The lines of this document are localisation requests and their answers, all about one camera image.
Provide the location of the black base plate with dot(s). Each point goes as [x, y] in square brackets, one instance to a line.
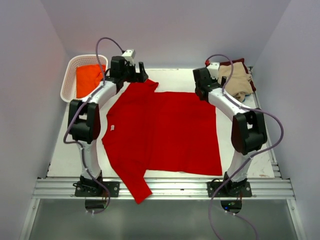
[93, 189]
[231, 189]

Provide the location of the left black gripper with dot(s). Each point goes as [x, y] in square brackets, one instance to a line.
[141, 77]

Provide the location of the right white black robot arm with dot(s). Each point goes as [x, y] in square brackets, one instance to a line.
[248, 134]

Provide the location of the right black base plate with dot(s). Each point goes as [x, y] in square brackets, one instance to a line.
[231, 189]

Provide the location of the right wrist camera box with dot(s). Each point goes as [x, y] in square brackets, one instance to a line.
[213, 69]

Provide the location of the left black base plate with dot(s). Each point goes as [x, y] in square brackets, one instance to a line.
[93, 189]

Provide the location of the aluminium mounting rail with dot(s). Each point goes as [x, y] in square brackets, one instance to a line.
[171, 188]

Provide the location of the orange t shirt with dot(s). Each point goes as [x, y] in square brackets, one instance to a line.
[88, 77]

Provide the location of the maroon folded t shirt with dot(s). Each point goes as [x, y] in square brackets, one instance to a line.
[252, 80]

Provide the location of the beige folded t shirt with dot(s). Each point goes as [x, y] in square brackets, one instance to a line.
[225, 70]

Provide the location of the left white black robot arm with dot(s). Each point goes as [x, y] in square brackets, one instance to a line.
[84, 124]

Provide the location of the red t shirt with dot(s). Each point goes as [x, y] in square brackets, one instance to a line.
[160, 131]

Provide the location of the white plastic basket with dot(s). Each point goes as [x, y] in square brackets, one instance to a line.
[68, 90]

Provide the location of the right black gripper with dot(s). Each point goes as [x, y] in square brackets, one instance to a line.
[223, 79]

